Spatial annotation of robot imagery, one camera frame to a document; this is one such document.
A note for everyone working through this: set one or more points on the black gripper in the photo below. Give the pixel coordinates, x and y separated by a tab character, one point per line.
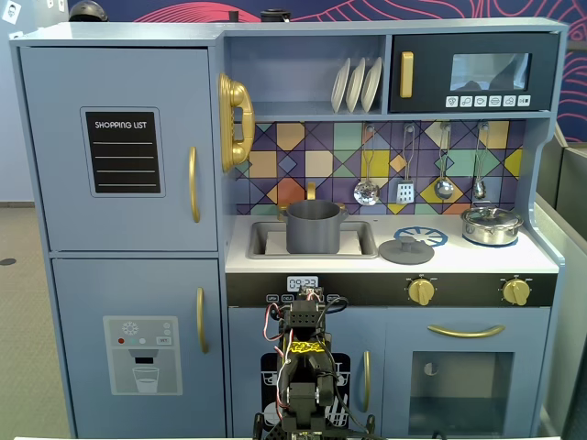
308	297

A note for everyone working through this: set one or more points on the gray round lid with knob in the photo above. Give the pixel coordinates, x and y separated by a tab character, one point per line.
406	254

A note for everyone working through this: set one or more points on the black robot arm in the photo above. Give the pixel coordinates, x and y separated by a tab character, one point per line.
302	399

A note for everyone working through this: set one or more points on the steel pot lid with knob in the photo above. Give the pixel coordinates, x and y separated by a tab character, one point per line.
490	215

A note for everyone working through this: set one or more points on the yellow black label tape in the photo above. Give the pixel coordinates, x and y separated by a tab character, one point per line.
306	347

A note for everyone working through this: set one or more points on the gray plastic pot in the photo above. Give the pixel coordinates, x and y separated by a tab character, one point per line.
314	229

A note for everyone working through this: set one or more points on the black dishwasher rack decal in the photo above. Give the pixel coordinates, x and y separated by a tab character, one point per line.
268	366

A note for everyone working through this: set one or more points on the gray sink basin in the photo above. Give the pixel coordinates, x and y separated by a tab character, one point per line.
259	238

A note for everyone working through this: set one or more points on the blue dishwasher door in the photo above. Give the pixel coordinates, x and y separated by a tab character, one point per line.
243	366

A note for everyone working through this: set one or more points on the gold faucet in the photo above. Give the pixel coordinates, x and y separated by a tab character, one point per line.
312	190

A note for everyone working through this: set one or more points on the gold stove knob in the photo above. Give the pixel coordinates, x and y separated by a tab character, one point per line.
421	291
517	291

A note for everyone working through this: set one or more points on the steel skimmer spoon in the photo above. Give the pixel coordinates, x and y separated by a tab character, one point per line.
366	192

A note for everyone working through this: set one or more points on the blue oven door with window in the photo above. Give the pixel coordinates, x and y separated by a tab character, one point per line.
399	394

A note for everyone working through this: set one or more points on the black table clamp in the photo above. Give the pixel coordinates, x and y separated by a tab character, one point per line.
370	426
262	424

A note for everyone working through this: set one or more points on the colourful tile backsplash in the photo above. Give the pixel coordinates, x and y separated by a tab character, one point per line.
316	160

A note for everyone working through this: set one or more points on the steel slotted spatula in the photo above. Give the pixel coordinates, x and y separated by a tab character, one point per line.
406	193

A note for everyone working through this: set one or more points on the steel ladle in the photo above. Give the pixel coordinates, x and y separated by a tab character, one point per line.
443	188

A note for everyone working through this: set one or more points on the steel cooking pot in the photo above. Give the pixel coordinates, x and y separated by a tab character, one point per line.
490	234

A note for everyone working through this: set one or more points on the small steel hanging spoon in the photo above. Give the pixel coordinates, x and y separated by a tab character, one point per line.
479	188

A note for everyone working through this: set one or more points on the gold toy telephone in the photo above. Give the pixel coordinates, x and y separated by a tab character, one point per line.
238	101

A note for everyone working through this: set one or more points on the gray toy plate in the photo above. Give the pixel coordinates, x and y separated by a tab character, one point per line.
371	84
339	89
355	87

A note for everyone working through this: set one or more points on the blue freezer door with dispenser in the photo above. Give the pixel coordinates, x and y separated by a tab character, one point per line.
91	293

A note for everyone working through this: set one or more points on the black shopping list chalkboard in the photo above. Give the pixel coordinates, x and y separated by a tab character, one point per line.
123	179

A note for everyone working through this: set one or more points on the black microwave door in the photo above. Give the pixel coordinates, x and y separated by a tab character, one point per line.
431	69

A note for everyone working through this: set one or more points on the blue fridge door with chalkboard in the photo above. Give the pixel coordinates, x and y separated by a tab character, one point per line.
55	183

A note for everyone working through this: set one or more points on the black round device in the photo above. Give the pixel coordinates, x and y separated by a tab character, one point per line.
275	14

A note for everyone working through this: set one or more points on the small black cylinder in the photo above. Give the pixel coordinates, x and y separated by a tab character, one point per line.
234	16

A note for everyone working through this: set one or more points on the black floor disc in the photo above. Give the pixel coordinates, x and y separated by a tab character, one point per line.
7	261

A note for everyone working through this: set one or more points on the blue toy kitchen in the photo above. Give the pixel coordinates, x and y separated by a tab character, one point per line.
137	34

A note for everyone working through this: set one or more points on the black helmet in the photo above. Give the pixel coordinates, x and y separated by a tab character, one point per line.
88	11

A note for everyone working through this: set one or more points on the face photo on wall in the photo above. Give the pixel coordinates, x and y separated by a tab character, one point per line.
12	14

